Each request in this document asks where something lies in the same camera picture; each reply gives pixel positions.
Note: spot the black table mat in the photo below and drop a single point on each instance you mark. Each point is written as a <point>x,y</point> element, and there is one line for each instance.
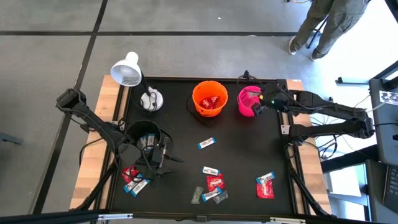
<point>236,146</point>

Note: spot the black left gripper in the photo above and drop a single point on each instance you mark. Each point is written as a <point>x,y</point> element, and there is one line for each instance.
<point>157,158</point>

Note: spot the clear grey gummy pack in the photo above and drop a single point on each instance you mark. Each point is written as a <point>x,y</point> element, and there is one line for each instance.
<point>220,197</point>

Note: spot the silver base bracket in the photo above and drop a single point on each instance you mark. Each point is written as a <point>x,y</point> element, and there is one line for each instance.
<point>285,129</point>

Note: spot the pink plastic bucket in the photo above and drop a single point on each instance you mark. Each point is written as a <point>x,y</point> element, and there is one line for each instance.
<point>245,107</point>

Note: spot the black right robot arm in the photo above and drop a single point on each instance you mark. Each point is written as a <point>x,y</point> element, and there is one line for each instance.
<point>326,107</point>

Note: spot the grey desk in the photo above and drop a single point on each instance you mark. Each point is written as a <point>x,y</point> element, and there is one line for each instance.
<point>384,130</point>

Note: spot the black clamp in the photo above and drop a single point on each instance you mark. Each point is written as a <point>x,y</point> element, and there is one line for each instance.
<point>246,75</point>

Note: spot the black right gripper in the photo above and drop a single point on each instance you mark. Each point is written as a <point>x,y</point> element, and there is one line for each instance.
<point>275,98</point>

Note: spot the dark desk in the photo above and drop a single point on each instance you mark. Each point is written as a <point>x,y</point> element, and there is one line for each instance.
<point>374,193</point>

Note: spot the person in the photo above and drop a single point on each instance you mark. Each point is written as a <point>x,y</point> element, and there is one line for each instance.
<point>335,18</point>

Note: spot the black plastic bucket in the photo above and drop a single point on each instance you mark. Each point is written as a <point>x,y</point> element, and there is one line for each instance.
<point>133,130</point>

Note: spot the black keyboard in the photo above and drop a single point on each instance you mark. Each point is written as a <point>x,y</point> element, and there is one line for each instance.
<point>392,186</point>

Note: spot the black frame brace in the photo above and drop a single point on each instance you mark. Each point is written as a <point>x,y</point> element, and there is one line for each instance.
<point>306,193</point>
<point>96,189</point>

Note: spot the clear green gummy pack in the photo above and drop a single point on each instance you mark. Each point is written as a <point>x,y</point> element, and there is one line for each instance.
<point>197,195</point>

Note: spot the black floor beam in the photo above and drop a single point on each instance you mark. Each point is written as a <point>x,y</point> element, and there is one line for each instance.
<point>348,158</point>

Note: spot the black tripod stand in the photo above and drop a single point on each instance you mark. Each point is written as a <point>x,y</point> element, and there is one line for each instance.
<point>310,43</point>

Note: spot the orange pumpkin face bucket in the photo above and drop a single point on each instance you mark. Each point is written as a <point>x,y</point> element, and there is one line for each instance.
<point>199,90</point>

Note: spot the black frame beam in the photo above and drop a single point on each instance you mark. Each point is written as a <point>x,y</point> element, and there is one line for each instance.
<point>46,217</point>

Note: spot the printed paper tag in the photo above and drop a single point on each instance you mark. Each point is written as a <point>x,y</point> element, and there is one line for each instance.
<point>388,97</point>

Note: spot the white desk lamp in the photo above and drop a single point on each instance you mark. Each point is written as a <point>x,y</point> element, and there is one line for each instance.
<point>126,71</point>

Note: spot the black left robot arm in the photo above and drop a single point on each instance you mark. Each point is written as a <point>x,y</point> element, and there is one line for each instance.
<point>93,124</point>

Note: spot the red Skittles candy pack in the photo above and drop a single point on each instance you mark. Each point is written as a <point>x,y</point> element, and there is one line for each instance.
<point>215,182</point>
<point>204,103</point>
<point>214,100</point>
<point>265,191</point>
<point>127,175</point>

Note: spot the black stand foot bar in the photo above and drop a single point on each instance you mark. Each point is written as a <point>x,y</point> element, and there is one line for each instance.
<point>351,82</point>

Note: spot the grey floor object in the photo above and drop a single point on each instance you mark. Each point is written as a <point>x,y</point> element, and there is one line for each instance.
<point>11,139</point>

